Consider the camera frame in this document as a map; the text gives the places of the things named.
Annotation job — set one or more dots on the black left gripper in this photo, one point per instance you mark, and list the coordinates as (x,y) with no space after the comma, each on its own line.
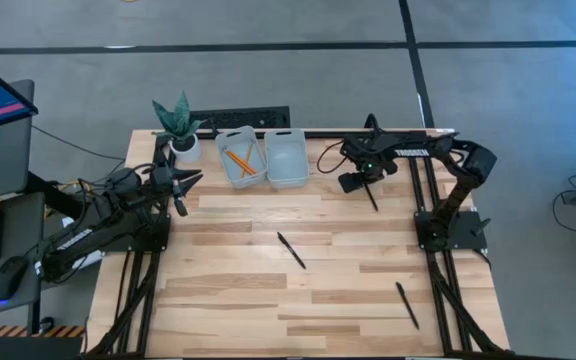
(162,179)

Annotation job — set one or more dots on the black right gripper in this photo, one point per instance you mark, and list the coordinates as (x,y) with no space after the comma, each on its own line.
(375,162)

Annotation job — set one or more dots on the black pen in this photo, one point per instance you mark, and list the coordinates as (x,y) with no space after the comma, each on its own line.
(291,249)
(407,305)
(371,199)

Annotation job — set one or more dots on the grey plastic bin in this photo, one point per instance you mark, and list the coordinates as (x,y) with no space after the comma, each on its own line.
(287,160)
(238,144)

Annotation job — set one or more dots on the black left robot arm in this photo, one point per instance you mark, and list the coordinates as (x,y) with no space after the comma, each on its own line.
(93,232)

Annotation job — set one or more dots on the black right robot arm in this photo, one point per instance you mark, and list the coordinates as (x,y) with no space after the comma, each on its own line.
(418,150)

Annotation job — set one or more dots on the potted snake plant white pot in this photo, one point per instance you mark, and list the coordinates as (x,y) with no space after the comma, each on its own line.
(184,150)

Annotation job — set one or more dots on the black perforated panel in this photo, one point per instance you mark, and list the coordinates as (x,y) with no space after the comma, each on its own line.
(248,118)

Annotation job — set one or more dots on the white box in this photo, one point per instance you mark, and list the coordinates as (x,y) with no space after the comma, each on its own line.
(93,257)

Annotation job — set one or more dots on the grey desk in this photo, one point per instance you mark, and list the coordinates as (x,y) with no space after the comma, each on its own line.
(23,225)

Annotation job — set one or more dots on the grey-framed light blue monitor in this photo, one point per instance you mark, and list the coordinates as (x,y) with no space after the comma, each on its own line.
(15,150)

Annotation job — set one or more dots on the black desk caster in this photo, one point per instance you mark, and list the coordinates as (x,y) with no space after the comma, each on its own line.
(46,325)

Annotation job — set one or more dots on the black computer mouse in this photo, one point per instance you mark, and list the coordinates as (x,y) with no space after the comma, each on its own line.
(7,280)

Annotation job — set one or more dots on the hazard-striped strip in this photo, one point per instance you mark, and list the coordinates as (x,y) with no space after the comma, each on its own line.
(18,331)

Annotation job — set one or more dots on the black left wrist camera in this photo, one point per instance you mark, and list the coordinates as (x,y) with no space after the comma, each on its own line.
(180,202)

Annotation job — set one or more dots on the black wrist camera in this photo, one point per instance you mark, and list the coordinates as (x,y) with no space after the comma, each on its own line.
(350,182)
(180,202)

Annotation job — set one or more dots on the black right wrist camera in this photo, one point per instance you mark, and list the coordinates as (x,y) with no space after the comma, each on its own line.
(350,182)

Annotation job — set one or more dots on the black aluminium table frame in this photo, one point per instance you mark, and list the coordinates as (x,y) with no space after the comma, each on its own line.
(318,133)

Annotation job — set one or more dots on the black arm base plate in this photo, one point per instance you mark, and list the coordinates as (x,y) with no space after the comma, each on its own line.
(143,245)
(468,241)

